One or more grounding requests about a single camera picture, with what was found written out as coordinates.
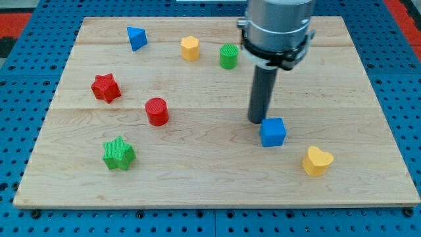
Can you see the yellow heart block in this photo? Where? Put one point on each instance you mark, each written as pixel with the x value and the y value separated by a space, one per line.
pixel 316 162

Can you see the wooden board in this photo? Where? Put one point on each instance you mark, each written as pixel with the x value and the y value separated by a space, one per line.
pixel 208 155

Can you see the blue triangular prism block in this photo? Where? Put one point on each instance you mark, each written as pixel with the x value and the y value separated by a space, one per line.
pixel 137 37

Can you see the green star block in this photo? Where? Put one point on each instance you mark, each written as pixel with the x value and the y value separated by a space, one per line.
pixel 118 154

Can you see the dark grey pointer rod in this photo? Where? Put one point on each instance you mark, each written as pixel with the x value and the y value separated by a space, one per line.
pixel 261 91

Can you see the red star block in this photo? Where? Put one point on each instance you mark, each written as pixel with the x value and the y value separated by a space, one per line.
pixel 105 88

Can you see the red cylinder block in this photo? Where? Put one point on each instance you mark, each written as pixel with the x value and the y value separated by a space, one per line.
pixel 157 111

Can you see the yellow hexagon block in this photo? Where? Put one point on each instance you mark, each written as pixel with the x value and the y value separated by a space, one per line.
pixel 190 48

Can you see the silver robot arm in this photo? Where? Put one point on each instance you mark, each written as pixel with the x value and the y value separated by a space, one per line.
pixel 274 33

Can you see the blue cube block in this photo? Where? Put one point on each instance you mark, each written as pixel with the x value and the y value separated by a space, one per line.
pixel 272 132

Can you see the green cylinder block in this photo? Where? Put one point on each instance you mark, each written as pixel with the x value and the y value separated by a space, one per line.
pixel 228 56

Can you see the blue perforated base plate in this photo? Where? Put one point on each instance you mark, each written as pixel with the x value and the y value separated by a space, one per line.
pixel 33 68

